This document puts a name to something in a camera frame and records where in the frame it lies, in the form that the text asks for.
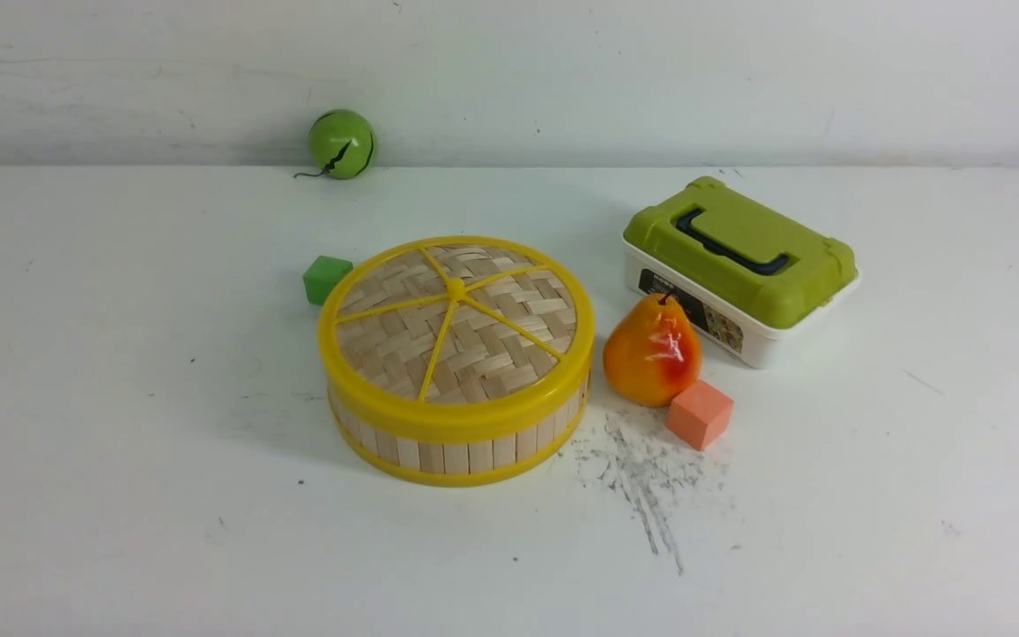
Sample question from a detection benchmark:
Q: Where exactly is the orange toy pear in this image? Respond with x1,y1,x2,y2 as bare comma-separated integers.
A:
602,293,703,408

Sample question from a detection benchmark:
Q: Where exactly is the green ball with stem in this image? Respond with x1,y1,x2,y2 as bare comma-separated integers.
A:
294,109,379,179

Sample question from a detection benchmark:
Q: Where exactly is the orange foam cube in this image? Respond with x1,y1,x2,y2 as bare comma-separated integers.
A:
666,380,735,452

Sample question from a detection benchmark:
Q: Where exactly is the yellow bamboo steamer basket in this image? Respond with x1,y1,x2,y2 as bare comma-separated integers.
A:
326,378,592,487

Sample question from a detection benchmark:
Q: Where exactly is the yellow woven bamboo steamer lid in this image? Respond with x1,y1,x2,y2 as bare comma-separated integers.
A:
317,235,595,444

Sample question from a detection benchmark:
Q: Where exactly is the green foam cube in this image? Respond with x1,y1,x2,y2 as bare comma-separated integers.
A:
303,255,355,306

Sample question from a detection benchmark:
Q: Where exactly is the green lidded white plastic box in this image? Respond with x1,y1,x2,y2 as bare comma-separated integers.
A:
623,176,861,368

